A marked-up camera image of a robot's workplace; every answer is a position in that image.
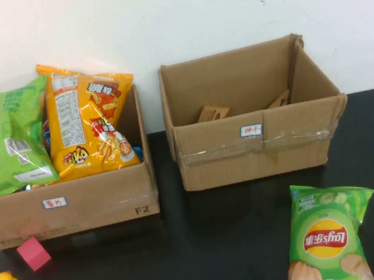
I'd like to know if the white label with red writing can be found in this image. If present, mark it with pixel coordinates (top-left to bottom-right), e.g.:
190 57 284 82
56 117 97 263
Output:
41 195 69 211
238 123 265 139

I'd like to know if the green chip bag with barcode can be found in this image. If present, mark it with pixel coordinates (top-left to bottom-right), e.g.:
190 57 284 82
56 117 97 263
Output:
0 75 62 199

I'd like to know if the orange fries snack bag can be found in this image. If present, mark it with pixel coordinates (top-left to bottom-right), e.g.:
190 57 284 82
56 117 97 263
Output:
35 53 146 184

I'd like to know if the taped cardboard box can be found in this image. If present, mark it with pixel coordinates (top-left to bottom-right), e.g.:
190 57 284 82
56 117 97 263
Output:
154 28 357 195

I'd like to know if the brown biscuit packet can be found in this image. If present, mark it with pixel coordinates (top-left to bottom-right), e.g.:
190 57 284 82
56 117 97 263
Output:
195 102 232 123
265 89 292 109

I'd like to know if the green Lay's cucumber chip bag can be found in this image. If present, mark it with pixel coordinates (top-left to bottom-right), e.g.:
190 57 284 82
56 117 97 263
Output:
274 175 374 280

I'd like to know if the cardboard box with F2 print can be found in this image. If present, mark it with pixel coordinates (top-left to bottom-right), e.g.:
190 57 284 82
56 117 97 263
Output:
0 82 164 251

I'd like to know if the pink cube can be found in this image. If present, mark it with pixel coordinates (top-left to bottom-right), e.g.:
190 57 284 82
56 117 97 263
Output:
15 234 54 273

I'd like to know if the red and blue snack bag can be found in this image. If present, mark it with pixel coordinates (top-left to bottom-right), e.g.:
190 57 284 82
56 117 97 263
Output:
40 118 54 150

